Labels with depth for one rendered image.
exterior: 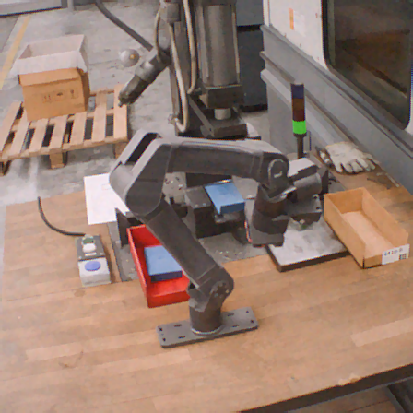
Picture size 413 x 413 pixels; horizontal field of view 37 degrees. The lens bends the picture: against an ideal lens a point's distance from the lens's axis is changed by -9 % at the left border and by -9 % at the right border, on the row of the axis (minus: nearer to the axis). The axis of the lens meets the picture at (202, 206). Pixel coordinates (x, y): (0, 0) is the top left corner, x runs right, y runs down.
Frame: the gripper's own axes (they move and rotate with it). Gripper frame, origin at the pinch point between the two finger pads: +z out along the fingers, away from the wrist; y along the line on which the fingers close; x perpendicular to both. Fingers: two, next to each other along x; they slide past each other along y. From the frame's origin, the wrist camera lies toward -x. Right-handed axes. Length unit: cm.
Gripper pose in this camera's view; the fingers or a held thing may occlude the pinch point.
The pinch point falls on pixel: (259, 244)
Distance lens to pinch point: 139.4
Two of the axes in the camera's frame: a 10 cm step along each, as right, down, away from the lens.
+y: -1.1, -8.3, 5.5
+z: -0.5, 5.6, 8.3
